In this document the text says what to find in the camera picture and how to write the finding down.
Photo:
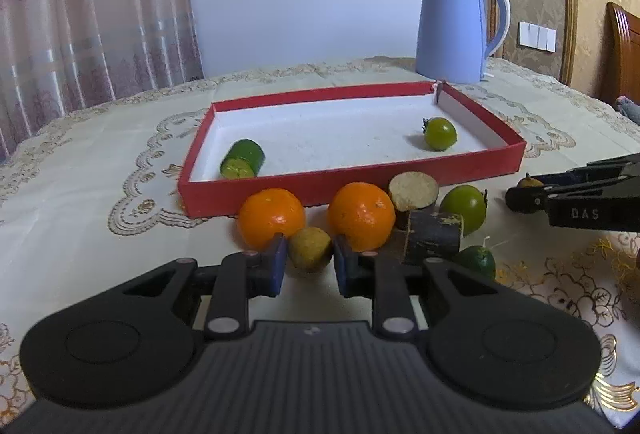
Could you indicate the green tomato in tray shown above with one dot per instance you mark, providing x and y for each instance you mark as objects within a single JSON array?
[{"x": 439, "y": 133}]

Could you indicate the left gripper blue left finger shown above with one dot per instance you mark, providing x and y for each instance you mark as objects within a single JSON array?
[{"x": 240, "y": 277}]

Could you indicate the cut green cucumber piece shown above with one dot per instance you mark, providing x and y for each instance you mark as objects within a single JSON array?
[{"x": 243, "y": 160}]

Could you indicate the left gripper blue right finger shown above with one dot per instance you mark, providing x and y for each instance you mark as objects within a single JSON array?
[{"x": 374, "y": 276}]

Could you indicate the green tomato outside tray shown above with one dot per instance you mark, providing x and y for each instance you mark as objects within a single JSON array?
[{"x": 468, "y": 203}]

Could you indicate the orange mandarin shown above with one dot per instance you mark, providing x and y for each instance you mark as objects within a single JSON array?
[
  {"x": 363, "y": 214},
  {"x": 268, "y": 213}
]

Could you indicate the red shallow box tray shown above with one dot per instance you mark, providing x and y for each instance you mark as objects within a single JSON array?
[{"x": 317, "y": 141}]

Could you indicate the dark green lime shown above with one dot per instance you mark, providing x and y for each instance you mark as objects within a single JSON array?
[{"x": 479, "y": 259}]

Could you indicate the white wall switch panel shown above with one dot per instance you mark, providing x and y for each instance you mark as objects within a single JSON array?
[{"x": 536, "y": 37}]

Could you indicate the pink patterned curtain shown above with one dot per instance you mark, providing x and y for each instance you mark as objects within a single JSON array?
[{"x": 59, "y": 56}]

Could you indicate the light blue electric kettle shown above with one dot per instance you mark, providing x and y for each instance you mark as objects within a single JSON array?
[{"x": 452, "y": 42}]

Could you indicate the wooden headboard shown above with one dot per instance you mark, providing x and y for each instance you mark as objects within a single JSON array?
[{"x": 620, "y": 81}]

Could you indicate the small yellow-brown longan fruit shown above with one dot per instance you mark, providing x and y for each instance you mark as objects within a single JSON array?
[{"x": 310, "y": 249}]

